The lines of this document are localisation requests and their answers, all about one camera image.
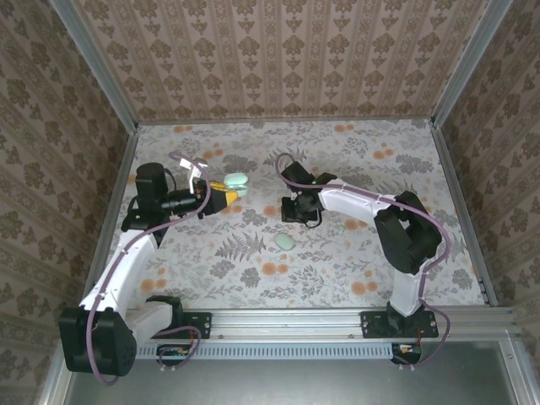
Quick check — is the aluminium side rail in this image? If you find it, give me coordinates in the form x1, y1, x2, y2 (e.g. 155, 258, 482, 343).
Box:
429, 124, 500, 307
77, 125, 140, 311

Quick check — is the aluminium mounting rail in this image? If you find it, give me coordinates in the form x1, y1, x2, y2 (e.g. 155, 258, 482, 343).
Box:
126, 307, 519, 342

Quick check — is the grey slotted cable duct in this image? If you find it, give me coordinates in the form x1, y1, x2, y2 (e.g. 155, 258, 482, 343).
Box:
134, 342, 398, 360

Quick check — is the grey metal sheet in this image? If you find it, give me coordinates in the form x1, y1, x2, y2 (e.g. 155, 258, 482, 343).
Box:
62, 358, 520, 405

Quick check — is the floral printed table cover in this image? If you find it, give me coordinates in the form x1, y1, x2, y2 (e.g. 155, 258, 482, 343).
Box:
93, 119, 486, 311

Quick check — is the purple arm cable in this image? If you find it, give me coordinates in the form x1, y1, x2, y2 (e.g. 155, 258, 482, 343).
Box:
86, 151, 211, 387
274, 152, 455, 369

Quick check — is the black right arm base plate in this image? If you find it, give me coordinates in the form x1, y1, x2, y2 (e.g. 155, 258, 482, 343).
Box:
361, 310, 440, 340

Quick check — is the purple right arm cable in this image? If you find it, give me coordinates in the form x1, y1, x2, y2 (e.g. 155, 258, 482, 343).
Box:
274, 152, 455, 369

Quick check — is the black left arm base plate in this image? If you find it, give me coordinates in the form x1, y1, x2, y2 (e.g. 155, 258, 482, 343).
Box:
137, 310, 212, 340

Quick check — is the aluminium lower frame bar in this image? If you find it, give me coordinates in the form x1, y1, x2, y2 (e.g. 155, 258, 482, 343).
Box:
35, 337, 79, 405
499, 339, 532, 405

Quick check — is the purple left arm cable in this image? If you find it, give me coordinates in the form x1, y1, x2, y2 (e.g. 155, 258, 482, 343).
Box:
86, 151, 211, 387

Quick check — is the aluminium frame post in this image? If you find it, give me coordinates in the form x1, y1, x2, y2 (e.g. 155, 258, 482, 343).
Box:
46, 0, 140, 134
429, 0, 515, 130

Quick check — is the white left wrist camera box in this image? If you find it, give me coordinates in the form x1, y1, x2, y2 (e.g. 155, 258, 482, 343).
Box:
179, 159, 204, 194

